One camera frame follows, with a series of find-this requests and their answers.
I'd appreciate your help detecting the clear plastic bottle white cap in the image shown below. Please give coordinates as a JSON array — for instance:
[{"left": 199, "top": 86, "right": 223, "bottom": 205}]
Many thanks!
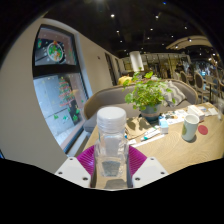
[{"left": 93, "top": 106, "right": 130, "bottom": 190}]

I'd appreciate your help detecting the grey curved sofa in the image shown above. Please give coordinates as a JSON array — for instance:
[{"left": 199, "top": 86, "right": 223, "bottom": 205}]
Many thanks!
[{"left": 83, "top": 78, "right": 199, "bottom": 134}]

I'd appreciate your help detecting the green potted plant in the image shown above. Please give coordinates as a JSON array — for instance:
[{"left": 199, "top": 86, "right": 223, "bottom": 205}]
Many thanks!
[{"left": 122, "top": 70, "right": 174, "bottom": 122}]

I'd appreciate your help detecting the small blue white box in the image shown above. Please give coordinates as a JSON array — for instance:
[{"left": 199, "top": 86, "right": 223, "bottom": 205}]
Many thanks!
[{"left": 158, "top": 117, "right": 170, "bottom": 135}]

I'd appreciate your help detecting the group of ceiling lights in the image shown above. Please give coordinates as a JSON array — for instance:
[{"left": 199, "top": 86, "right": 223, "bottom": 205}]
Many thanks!
[{"left": 96, "top": 0, "right": 194, "bottom": 43}]

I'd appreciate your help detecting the decorated window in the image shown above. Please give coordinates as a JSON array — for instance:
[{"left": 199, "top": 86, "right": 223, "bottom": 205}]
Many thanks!
[{"left": 32, "top": 23, "right": 89, "bottom": 153}]

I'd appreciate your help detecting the white mug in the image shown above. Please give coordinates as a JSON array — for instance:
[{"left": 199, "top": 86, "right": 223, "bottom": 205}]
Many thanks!
[{"left": 181, "top": 114, "right": 200, "bottom": 142}]

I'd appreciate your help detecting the white teal tube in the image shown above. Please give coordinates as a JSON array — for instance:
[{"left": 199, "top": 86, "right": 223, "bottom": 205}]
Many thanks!
[{"left": 139, "top": 129, "right": 161, "bottom": 142}]

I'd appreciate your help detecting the person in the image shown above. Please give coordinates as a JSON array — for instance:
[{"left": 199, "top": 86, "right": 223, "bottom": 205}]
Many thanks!
[{"left": 117, "top": 75, "right": 134, "bottom": 86}]

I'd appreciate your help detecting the grey white chevron cushion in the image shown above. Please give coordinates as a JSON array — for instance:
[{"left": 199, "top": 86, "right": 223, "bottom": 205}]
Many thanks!
[{"left": 161, "top": 80, "right": 188, "bottom": 108}]

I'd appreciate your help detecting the white round column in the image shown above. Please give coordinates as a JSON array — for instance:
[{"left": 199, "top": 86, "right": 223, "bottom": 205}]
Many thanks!
[{"left": 129, "top": 50, "right": 145, "bottom": 72}]

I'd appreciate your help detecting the printed white leaflet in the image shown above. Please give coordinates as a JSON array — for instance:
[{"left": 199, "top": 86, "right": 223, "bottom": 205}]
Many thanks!
[{"left": 163, "top": 109, "right": 188, "bottom": 125}]

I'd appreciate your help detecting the flat round red coaster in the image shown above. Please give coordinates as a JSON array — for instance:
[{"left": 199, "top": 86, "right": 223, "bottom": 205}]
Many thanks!
[{"left": 197, "top": 124, "right": 209, "bottom": 136}]

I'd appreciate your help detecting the white rectangular box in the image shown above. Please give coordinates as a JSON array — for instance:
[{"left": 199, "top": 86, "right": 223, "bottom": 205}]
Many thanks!
[{"left": 187, "top": 104, "right": 206, "bottom": 122}]

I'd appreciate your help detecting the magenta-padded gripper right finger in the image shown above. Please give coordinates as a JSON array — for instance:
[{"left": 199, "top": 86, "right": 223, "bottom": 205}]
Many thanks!
[{"left": 127, "top": 145, "right": 169, "bottom": 189}]

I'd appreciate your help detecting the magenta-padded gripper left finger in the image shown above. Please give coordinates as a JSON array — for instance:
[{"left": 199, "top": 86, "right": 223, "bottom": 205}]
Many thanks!
[{"left": 54, "top": 145, "right": 98, "bottom": 189}]

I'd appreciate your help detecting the group of dining chairs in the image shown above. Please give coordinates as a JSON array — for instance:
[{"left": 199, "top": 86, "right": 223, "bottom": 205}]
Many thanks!
[{"left": 178, "top": 66, "right": 224, "bottom": 101}]

